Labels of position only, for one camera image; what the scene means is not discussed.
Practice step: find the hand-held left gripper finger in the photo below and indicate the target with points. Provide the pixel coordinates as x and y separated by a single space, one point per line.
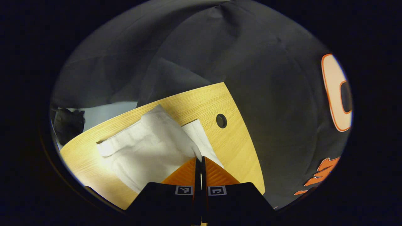
203 179
198 179

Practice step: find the white jeans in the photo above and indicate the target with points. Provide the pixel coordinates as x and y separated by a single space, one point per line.
150 147

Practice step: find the black backdrop cloth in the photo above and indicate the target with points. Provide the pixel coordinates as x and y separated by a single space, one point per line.
251 62

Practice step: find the dark cloth bundle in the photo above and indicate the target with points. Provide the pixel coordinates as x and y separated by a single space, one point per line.
69 125

